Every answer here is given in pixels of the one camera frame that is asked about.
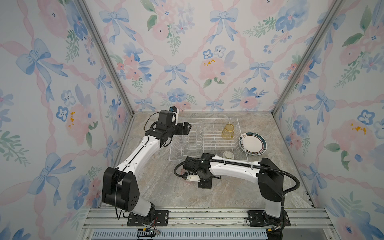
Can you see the white wire dish rack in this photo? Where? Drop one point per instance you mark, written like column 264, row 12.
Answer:
column 206, row 137

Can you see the aluminium frame post right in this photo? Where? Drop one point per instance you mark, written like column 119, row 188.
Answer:
column 320, row 33

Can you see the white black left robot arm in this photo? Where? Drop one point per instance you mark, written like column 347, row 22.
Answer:
column 120, row 186

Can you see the aluminium frame post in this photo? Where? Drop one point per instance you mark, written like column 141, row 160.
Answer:
column 95, row 34
column 320, row 33

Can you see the small white bowl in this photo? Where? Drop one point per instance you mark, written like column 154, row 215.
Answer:
column 228, row 155

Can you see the yellow plastic cup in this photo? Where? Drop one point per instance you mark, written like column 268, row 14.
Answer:
column 228, row 132

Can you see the grey vent grille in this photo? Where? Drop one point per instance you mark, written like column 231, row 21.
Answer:
column 180, row 234

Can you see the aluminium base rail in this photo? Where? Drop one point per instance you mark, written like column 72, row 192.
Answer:
column 301, row 224

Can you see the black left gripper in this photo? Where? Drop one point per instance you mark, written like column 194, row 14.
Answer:
column 181, row 132

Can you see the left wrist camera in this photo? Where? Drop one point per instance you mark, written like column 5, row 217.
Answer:
column 175, row 113

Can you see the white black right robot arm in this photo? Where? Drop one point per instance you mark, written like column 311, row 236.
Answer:
column 209, row 160

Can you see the aluminium frame post left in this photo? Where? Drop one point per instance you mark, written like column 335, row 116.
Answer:
column 95, row 34

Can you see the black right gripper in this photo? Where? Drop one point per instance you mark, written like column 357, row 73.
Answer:
column 207, row 186

